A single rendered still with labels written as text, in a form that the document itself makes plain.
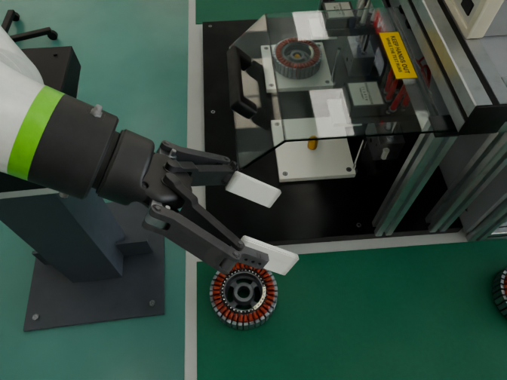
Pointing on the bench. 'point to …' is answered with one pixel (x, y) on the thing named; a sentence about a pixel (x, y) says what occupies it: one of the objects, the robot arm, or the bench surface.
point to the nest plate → (314, 160)
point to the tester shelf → (462, 67)
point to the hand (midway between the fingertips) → (271, 224)
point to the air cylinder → (376, 143)
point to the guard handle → (238, 102)
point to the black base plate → (237, 219)
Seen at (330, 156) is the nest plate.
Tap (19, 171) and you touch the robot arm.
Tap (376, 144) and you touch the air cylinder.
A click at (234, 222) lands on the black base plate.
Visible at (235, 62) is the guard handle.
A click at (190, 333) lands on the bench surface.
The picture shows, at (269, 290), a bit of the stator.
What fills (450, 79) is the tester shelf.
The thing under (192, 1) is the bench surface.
